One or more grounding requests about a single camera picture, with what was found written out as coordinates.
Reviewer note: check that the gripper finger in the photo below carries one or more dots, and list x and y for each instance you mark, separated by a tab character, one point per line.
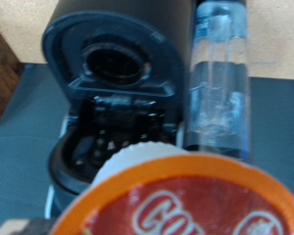
23	226

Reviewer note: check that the coffee pod with orange lid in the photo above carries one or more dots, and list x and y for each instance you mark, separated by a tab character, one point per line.
186	202

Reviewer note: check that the black Keurig coffee machine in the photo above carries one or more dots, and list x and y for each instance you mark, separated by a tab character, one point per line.
72	39

